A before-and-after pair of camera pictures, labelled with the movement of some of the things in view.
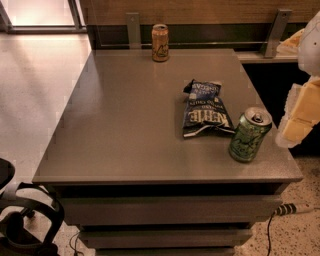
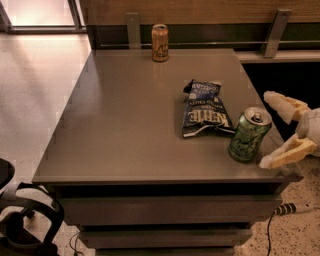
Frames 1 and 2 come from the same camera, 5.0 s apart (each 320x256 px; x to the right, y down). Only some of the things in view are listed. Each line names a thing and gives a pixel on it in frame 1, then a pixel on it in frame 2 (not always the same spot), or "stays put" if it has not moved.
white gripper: x=310 y=46 → x=311 y=126
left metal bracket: x=134 y=32 stays put
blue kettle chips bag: x=204 y=110 stays put
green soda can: x=249 y=132 stays put
